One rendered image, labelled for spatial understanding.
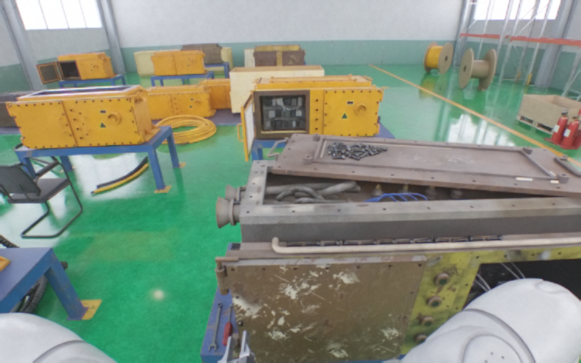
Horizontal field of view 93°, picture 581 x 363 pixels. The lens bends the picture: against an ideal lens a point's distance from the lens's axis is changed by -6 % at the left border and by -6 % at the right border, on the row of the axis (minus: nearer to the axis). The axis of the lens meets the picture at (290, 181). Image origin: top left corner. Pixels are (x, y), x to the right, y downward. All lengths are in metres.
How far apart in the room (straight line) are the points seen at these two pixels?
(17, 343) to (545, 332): 0.71
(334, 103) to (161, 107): 4.64
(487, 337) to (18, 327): 0.62
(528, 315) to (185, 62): 9.61
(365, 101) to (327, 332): 2.84
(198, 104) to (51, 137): 3.37
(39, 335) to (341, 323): 0.93
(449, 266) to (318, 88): 2.79
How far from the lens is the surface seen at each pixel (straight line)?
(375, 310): 1.18
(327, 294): 1.08
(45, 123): 4.50
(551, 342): 0.55
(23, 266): 2.47
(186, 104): 7.08
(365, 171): 1.23
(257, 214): 0.98
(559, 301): 0.60
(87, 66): 11.10
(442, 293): 1.25
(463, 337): 0.45
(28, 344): 0.54
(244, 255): 1.00
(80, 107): 4.17
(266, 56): 9.29
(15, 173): 3.67
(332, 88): 3.59
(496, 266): 1.72
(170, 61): 9.89
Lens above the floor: 1.89
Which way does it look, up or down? 28 degrees down
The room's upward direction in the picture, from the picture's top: 1 degrees counter-clockwise
